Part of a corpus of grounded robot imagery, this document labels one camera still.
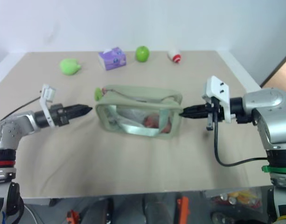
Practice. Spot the beige tablecloth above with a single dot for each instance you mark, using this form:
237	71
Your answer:
133	161

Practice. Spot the purple tissue pack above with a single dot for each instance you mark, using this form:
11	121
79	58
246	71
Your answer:
112	58

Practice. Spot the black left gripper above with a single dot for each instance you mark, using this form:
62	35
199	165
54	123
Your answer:
60	114

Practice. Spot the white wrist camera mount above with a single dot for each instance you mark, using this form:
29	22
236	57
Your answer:
218	91
46	93

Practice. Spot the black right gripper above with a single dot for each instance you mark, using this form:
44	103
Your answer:
212	109

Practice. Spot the green apple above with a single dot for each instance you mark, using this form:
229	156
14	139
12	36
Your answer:
142	53

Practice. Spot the green plush toy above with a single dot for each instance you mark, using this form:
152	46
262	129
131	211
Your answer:
69	66

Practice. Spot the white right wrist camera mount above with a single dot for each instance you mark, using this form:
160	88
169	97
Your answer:
218	91

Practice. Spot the white and red bottle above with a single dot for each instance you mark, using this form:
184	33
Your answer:
175	56

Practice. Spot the clear bin of colourful items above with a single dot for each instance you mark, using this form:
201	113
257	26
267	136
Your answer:
236	198

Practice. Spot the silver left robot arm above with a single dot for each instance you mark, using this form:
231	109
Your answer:
9	130

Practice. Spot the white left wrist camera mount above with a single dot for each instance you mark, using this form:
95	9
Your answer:
46	93

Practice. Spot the orange and black clamp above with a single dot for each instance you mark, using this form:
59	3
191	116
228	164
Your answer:
73	217
183	210

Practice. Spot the green transparent zip pouch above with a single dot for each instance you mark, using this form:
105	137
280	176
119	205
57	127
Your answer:
138	114

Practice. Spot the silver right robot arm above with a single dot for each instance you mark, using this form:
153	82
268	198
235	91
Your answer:
269	109

